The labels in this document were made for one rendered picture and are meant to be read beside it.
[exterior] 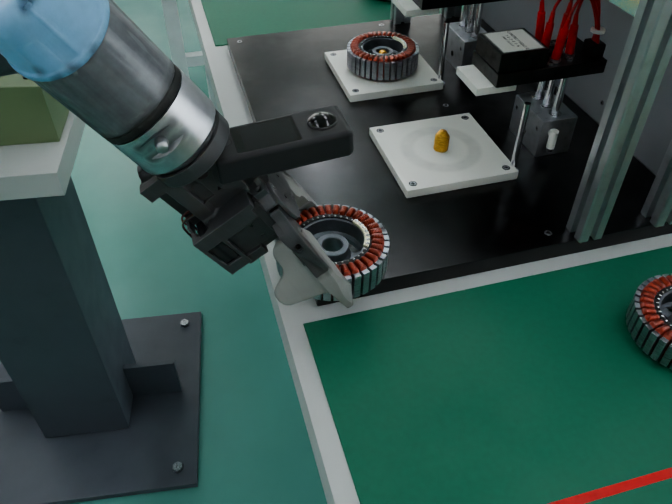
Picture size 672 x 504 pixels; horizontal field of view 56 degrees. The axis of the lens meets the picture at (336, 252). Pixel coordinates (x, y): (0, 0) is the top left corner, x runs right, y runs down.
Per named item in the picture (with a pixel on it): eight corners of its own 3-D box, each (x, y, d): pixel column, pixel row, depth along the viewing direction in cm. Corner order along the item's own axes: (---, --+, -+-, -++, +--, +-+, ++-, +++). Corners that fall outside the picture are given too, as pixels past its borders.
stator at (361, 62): (365, 89, 95) (366, 66, 92) (335, 58, 102) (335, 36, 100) (430, 74, 98) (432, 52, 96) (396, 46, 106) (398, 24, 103)
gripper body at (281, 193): (223, 225, 62) (132, 150, 53) (294, 175, 60) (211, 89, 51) (237, 280, 56) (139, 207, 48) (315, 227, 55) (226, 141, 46)
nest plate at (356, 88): (350, 102, 94) (350, 95, 94) (324, 58, 105) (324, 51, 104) (443, 89, 97) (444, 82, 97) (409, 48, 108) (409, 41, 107)
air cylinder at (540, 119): (534, 157, 84) (543, 121, 80) (508, 128, 89) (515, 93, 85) (568, 151, 85) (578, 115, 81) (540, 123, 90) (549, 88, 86)
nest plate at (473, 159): (406, 198, 77) (407, 190, 76) (368, 134, 88) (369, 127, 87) (517, 179, 80) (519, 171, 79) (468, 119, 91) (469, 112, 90)
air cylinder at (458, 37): (459, 74, 101) (464, 41, 97) (441, 54, 106) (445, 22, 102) (488, 70, 102) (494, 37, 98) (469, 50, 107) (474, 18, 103)
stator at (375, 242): (289, 314, 59) (288, 286, 56) (266, 236, 67) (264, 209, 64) (402, 292, 61) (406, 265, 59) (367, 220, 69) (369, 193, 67)
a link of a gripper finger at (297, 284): (310, 331, 60) (250, 256, 58) (361, 297, 59) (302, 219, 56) (308, 346, 57) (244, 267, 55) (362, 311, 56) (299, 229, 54)
